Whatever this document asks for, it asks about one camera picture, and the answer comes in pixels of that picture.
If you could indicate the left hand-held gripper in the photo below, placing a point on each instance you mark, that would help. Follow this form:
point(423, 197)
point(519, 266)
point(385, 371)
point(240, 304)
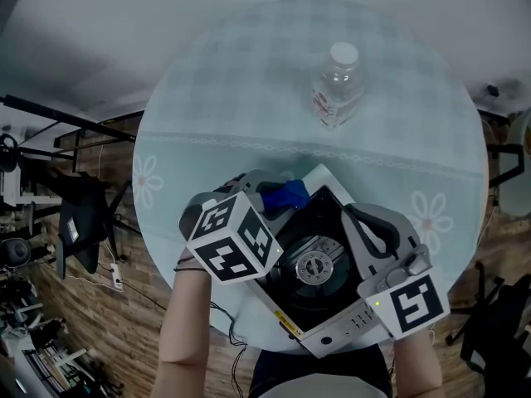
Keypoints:
point(232, 239)

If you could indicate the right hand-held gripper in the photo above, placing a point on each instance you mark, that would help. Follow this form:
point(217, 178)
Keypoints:
point(415, 305)

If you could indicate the blue cloth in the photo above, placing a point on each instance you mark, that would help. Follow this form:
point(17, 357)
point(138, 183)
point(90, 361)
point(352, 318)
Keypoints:
point(290, 193)

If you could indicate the white portable gas stove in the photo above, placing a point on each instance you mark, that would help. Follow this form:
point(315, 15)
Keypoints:
point(315, 265)

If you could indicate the person's right forearm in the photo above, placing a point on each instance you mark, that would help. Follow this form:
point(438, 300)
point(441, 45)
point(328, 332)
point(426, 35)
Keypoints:
point(417, 367)

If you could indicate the person's left forearm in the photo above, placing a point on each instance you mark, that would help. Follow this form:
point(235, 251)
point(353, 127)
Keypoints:
point(182, 326)

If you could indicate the round table with tablecloth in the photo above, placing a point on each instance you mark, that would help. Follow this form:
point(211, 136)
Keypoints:
point(207, 160)

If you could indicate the black wrist band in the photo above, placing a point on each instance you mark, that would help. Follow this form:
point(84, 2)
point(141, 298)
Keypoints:
point(191, 268)

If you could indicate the clear plastic water bottle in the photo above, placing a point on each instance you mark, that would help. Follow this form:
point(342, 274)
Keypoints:
point(338, 93)

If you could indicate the grey shell chair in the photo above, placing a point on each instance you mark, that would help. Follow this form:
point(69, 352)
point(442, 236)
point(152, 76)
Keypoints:
point(514, 181)

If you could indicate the black swivel chair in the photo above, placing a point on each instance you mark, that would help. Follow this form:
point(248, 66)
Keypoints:
point(510, 313)

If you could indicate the person's dark jeans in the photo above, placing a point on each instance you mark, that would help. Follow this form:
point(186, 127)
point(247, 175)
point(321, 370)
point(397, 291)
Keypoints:
point(290, 363)

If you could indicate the person's beige shirt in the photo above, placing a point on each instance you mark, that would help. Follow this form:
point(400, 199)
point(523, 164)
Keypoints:
point(323, 388)

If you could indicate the white power strip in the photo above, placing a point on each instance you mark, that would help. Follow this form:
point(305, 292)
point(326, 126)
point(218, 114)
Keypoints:
point(117, 278)

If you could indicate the black office chair with headrest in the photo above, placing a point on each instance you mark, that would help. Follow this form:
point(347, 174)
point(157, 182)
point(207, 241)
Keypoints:
point(79, 222)

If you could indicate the whiteboard on black stand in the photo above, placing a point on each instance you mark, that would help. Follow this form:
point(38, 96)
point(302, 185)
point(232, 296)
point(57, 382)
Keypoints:
point(62, 116)

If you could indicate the black round fan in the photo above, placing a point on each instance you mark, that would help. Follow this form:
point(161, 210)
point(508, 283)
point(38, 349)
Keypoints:
point(14, 252)

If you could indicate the black wall plug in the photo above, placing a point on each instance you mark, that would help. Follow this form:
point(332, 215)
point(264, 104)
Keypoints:
point(491, 90)

